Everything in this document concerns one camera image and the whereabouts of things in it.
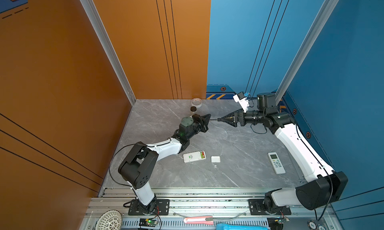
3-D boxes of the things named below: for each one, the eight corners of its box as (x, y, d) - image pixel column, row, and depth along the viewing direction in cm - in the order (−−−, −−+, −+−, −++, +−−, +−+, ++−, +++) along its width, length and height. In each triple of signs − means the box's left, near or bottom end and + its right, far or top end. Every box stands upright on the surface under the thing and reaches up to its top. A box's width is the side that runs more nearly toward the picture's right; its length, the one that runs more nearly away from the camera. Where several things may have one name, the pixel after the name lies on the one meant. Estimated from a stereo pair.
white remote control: (183, 163, 90) (183, 161, 89) (183, 155, 93) (182, 153, 92) (206, 159, 91) (206, 158, 90) (205, 151, 95) (205, 150, 93)
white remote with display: (276, 174, 86) (278, 172, 83) (267, 154, 94) (269, 152, 91) (283, 173, 86) (286, 171, 84) (274, 153, 94) (276, 151, 91)
